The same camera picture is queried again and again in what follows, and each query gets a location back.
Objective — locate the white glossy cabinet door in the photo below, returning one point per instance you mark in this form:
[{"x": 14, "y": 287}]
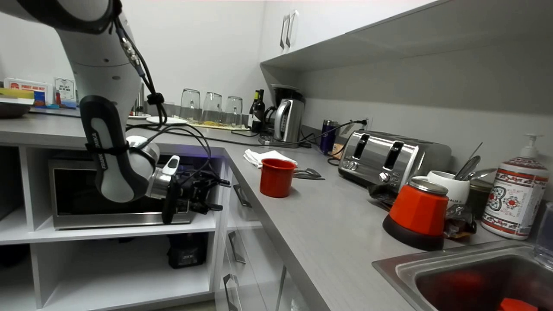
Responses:
[
  {"x": 313, "y": 23},
  {"x": 270, "y": 28}
]

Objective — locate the grey wall cabinet carcass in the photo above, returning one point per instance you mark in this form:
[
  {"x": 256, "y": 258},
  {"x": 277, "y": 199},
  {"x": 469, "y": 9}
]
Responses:
[{"x": 432, "y": 62}]

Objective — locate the stainless steel black microwave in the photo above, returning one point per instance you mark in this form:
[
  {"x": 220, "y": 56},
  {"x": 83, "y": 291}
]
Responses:
[{"x": 75, "y": 192}]

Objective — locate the white plate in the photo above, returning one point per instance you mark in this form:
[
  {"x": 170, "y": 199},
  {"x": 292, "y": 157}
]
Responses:
[{"x": 173, "y": 121}]

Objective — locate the stainless steel four-slot toaster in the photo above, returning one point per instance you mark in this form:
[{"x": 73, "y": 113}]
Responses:
[{"x": 374, "y": 157}]

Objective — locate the dark shallow bowl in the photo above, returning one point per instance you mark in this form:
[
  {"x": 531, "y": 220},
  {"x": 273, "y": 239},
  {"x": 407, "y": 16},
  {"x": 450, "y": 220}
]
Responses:
[{"x": 11, "y": 107}]

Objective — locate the metal spoon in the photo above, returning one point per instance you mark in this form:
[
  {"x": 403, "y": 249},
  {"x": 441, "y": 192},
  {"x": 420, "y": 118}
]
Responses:
[{"x": 465, "y": 166}]

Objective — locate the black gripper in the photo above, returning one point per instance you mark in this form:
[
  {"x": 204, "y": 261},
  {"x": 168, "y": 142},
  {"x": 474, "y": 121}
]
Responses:
[{"x": 192, "y": 192}]

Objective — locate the white open shelf unit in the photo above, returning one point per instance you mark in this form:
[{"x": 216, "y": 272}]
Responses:
[{"x": 114, "y": 277}]

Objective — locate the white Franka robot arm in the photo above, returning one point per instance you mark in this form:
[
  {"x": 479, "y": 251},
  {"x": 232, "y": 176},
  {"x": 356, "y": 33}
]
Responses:
[{"x": 97, "y": 62}]

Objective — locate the yellow patterned drying mat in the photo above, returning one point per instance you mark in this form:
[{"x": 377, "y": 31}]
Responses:
[{"x": 210, "y": 125}]

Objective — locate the red patterned soap dispenser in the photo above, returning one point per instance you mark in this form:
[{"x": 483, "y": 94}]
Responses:
[{"x": 512, "y": 199}]

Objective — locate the grey flat pad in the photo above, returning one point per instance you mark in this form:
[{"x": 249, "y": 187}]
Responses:
[{"x": 308, "y": 173}]

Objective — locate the red moka pot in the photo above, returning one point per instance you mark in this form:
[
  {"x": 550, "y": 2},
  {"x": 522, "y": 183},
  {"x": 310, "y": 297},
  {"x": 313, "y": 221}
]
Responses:
[{"x": 417, "y": 213}]

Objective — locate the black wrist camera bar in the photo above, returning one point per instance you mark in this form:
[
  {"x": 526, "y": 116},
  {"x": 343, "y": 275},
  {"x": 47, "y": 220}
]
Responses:
[{"x": 170, "y": 208}]

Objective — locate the dark glass jar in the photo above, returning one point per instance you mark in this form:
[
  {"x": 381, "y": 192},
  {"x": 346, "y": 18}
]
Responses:
[{"x": 479, "y": 199}]

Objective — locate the stainless steel sink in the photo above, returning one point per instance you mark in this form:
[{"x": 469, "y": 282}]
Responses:
[{"x": 472, "y": 285}]

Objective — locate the red plastic cup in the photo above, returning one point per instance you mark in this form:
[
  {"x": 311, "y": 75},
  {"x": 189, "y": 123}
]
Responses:
[{"x": 277, "y": 182}]

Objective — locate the blue purple canister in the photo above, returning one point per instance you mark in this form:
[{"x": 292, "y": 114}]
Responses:
[{"x": 329, "y": 138}]

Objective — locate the colourful cardboard box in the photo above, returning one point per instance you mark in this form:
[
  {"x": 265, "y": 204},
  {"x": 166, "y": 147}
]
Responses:
[{"x": 26, "y": 88}]

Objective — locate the plain white folded towel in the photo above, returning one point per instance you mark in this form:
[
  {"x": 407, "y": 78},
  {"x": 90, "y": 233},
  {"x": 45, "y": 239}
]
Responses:
[{"x": 261, "y": 156}]

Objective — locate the black box device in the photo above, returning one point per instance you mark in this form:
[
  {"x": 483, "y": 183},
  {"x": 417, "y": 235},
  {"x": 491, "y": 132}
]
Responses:
[{"x": 187, "y": 253}]

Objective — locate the stainless steel electric kettle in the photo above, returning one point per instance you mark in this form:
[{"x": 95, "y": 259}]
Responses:
[{"x": 287, "y": 121}]

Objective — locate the white utensil mug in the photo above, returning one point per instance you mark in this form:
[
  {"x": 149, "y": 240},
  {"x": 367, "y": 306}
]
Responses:
[{"x": 450, "y": 187}]

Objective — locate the white kitchen drawer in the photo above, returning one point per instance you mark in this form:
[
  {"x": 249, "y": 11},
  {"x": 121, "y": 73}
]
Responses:
[{"x": 242, "y": 197}]

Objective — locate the dark glass bottle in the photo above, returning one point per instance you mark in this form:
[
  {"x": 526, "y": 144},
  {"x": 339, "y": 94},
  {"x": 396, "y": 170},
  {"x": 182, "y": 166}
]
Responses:
[{"x": 258, "y": 113}]

